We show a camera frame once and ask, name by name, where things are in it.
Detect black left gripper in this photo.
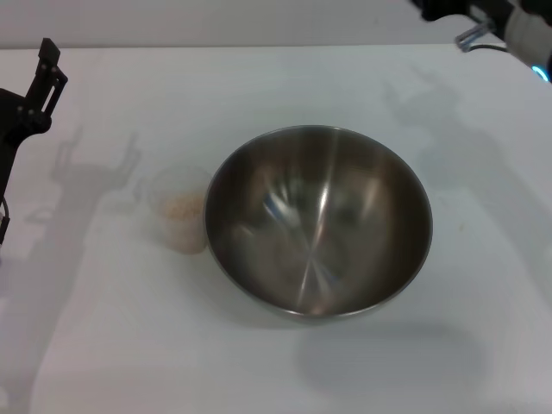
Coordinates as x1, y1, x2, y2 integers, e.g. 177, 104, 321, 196
0, 37, 69, 245

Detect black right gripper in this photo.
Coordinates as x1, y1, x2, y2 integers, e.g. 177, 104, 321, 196
420, 0, 510, 27

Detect clear plastic measuring cup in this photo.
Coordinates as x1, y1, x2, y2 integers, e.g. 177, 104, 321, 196
138, 166, 213, 255

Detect white rice grains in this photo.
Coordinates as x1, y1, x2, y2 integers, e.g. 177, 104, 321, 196
161, 193, 207, 254

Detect stainless steel mixing bowl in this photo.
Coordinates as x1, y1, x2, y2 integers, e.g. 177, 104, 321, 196
203, 124, 434, 328

